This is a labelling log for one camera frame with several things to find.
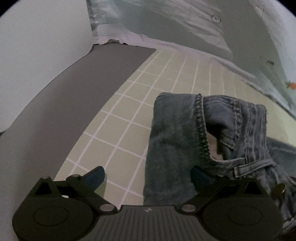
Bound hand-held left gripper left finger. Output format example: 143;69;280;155
31;166;117;215

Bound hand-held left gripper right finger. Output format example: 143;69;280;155
180;165;270;214

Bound blue denim jeans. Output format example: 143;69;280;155
143;92;296;233

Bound carrot print light blue sheet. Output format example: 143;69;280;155
85;0;296;114

